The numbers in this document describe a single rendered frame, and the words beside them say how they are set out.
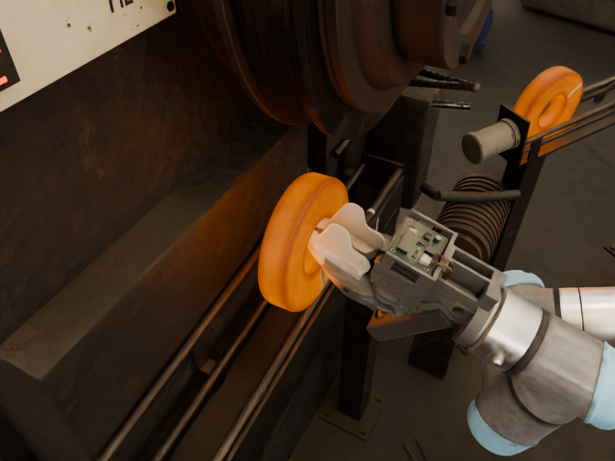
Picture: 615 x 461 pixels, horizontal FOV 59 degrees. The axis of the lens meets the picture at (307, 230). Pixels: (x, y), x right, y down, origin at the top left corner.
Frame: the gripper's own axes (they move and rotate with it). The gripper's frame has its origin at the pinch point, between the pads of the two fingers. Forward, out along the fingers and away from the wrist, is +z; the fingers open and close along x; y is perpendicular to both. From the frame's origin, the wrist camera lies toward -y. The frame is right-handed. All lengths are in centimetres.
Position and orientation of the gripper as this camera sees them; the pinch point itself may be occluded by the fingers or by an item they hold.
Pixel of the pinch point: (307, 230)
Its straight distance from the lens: 59.8
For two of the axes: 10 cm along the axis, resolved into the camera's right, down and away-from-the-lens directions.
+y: 2.2, -6.1, -7.6
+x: -4.7, 6.2, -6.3
